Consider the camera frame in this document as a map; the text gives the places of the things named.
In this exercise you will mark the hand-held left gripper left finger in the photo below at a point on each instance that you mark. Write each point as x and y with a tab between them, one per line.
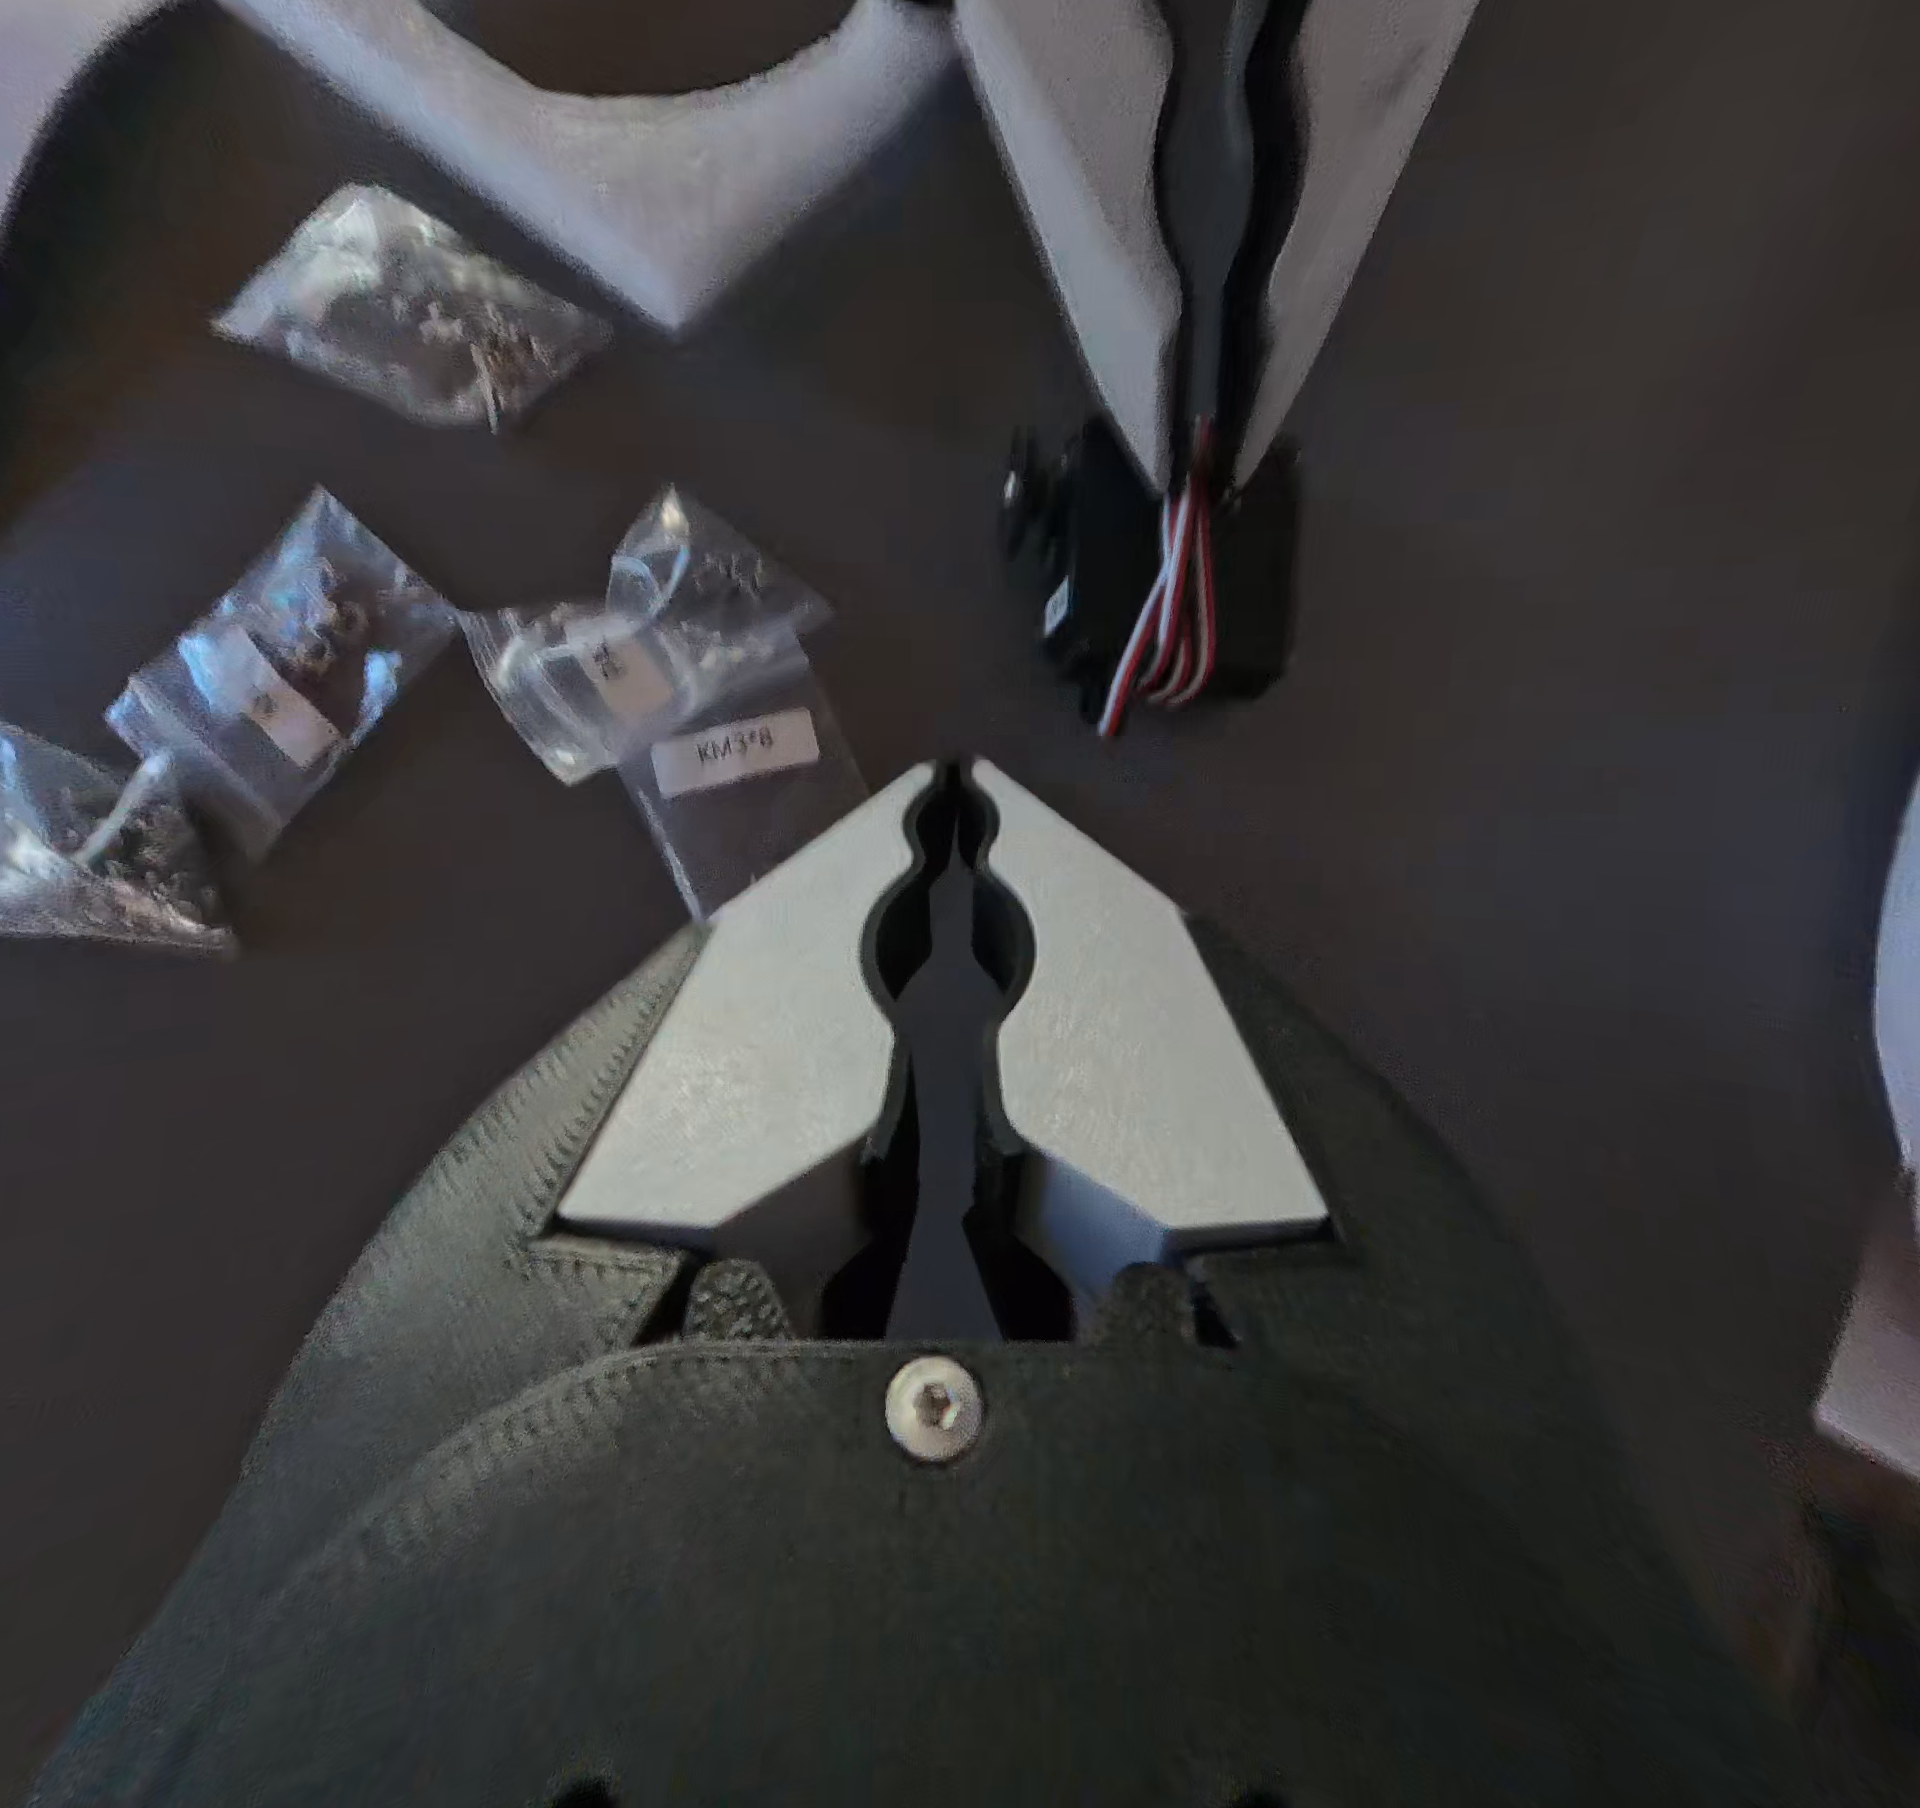
750	1075

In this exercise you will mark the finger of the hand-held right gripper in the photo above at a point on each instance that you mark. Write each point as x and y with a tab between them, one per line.
1380	67
1066	113

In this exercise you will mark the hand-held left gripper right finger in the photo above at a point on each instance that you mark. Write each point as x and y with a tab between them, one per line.
1140	1075

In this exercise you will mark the black servo motor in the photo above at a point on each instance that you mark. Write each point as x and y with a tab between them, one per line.
1096	592

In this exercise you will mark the clear bag of silver screws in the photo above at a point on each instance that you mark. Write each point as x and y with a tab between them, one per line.
736	765
405	308

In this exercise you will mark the clear bag of tiny screws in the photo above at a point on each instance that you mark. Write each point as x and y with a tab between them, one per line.
570	683

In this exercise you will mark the clear bag of nuts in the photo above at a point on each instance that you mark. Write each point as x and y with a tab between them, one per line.
270	698

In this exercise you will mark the person's white shirt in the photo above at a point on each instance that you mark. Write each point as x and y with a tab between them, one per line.
1897	1090

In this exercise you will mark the white foam frame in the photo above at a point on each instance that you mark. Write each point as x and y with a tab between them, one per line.
601	173

